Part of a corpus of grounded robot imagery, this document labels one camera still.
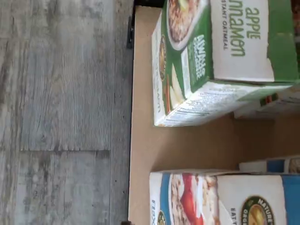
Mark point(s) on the particle board shelf panel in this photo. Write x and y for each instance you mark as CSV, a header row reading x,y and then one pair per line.
x,y
187,145

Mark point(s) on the blue and white oatmeal box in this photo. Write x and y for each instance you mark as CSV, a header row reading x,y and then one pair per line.
x,y
276,165
234,199

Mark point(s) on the green apple cinnamon oatmeal box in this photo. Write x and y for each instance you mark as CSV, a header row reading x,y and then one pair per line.
x,y
286,99
199,58

